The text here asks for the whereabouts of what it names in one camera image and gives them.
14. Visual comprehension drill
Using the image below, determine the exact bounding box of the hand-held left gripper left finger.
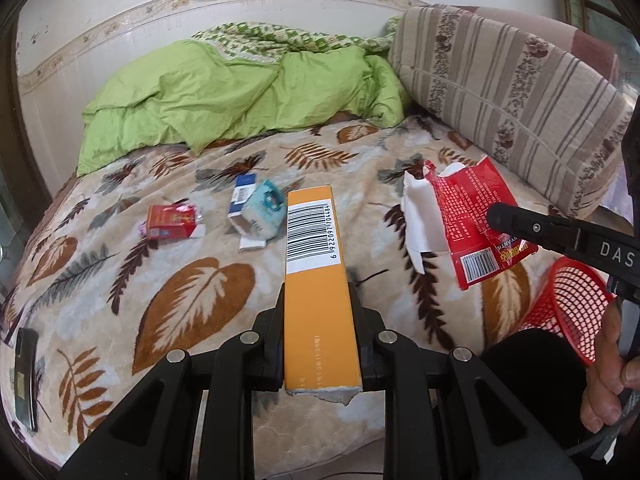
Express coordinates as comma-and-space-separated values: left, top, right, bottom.
60, 305, 287, 480

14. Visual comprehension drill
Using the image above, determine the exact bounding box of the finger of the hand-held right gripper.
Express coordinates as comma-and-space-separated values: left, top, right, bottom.
486, 202, 583, 263

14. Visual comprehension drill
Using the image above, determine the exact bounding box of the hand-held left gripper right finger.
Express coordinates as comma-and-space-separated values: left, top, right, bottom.
346, 280, 583, 480

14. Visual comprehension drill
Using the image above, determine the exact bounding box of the torn red paper packet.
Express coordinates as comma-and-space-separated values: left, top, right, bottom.
401, 155, 539, 292

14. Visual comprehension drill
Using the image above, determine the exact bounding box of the red mesh basket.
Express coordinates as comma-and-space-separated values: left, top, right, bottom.
515, 256, 619, 367

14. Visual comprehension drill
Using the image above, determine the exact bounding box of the orange cardboard box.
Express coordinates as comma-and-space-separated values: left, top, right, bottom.
282, 185, 364, 406

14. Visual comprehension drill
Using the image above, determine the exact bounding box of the person's right hand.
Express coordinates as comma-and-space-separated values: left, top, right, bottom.
580, 300, 640, 434

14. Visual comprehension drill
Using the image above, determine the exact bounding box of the leaf print blanket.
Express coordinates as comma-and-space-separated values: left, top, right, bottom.
0, 115, 617, 480

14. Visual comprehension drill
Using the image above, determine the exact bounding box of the striped floral cushion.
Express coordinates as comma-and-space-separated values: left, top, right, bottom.
387, 5, 627, 219

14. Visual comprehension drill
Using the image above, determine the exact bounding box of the teal tissue packet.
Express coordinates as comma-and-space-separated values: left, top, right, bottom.
240, 180, 287, 239

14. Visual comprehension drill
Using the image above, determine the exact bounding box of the red cigarette pack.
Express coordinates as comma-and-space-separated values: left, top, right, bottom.
146, 203, 206, 241

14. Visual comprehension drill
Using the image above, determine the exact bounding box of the blue and white box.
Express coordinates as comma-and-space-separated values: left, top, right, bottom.
227, 172, 259, 221

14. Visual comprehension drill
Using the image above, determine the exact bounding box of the pink padded headboard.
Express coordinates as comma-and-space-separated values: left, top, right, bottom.
472, 5, 622, 88

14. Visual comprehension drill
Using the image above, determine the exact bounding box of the black phone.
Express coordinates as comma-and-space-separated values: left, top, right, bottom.
13, 327, 40, 434

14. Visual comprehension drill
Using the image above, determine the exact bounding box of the green duvet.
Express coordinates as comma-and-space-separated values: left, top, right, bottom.
77, 21, 409, 177

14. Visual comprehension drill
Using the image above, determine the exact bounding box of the stained glass pane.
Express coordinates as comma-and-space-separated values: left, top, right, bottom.
0, 180, 32, 263

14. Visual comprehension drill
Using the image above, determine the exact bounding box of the grey cable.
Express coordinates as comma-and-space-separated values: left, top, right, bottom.
566, 400, 637, 459

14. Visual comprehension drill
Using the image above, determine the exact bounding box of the wooden window frame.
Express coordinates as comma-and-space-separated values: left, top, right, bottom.
556, 0, 632, 37

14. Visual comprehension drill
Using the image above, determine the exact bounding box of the wooden door frame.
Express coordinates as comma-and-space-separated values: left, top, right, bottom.
0, 30, 53, 221

